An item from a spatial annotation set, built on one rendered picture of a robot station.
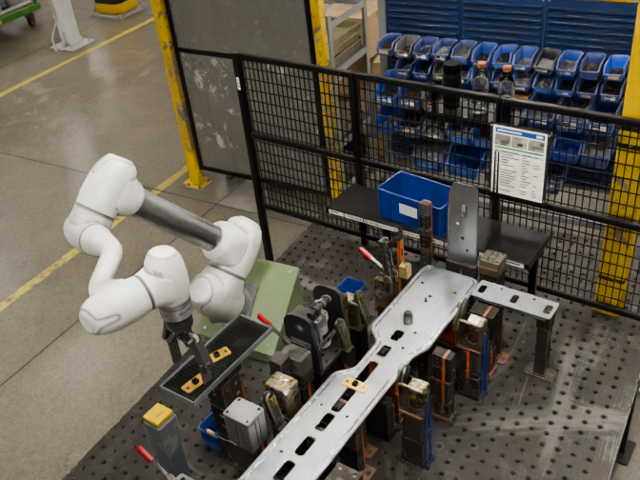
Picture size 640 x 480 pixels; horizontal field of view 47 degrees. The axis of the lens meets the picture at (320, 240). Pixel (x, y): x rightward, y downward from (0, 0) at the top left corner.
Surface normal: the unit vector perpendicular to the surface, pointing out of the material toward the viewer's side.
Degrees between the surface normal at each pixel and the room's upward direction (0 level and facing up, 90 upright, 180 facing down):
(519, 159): 90
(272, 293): 42
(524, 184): 90
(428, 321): 0
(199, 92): 89
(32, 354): 0
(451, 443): 0
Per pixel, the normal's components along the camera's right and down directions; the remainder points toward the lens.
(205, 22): -0.52, 0.54
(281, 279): -0.38, -0.25
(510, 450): -0.09, -0.82
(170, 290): 0.60, 0.40
